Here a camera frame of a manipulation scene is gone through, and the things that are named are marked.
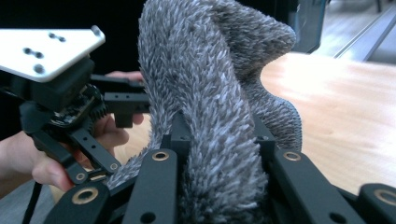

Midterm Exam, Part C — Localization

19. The left hand-held gripper cable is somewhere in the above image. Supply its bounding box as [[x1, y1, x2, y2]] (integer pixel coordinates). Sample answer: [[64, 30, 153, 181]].
[[21, 181, 44, 224]]

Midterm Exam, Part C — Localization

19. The pale metal rail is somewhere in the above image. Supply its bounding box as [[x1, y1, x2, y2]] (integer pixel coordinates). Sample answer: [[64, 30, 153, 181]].
[[332, 4, 396, 61]]

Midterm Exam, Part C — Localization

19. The black cabinet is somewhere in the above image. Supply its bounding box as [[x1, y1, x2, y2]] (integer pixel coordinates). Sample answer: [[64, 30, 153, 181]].
[[288, 0, 330, 54]]

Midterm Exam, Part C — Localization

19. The grey fluffy glove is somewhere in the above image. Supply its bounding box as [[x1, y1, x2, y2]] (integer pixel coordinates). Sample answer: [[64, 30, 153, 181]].
[[106, 0, 304, 224]]

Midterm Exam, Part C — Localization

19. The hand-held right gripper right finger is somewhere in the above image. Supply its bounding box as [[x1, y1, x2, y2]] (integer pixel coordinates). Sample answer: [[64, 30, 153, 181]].
[[252, 115, 277, 162]]

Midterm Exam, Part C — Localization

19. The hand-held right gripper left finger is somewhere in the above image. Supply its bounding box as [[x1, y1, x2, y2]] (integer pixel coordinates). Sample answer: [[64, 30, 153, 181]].
[[161, 110, 191, 155]]

